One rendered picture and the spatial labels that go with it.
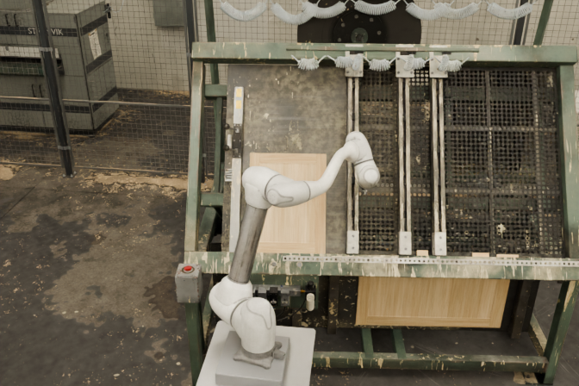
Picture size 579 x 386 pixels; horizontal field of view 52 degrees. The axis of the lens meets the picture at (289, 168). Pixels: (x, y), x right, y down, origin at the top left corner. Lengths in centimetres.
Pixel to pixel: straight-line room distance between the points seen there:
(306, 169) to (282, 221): 33
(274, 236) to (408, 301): 97
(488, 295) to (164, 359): 206
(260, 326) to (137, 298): 201
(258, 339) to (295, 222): 86
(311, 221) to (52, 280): 233
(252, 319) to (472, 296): 163
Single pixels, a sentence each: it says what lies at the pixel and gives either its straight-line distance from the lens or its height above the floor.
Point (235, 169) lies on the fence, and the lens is 338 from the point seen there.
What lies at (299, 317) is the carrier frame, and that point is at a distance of 378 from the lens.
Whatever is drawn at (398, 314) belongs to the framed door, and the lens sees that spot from 385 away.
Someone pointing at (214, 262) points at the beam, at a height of 86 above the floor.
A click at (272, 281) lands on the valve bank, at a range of 335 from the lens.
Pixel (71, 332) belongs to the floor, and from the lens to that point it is 442.
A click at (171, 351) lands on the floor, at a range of 411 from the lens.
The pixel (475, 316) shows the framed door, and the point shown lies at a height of 33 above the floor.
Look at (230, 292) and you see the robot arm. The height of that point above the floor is 106.
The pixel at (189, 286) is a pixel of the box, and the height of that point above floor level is 87.
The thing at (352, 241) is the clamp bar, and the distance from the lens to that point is 330.
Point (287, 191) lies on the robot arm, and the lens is 253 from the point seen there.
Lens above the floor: 280
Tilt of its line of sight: 27 degrees down
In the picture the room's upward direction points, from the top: straight up
